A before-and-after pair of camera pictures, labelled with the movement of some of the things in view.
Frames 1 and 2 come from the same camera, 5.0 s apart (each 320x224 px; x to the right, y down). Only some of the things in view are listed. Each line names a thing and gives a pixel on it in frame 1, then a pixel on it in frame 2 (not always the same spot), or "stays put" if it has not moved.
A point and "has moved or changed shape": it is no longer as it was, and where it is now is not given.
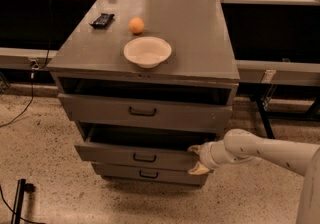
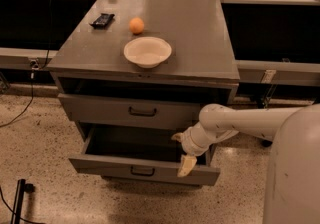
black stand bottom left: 21,188 stays put
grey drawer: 140,148 has moved or changed shape
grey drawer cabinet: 138,123 stays put
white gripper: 204,156 to 190,143
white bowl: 147,51 stays put
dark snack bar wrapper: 102,20 stays put
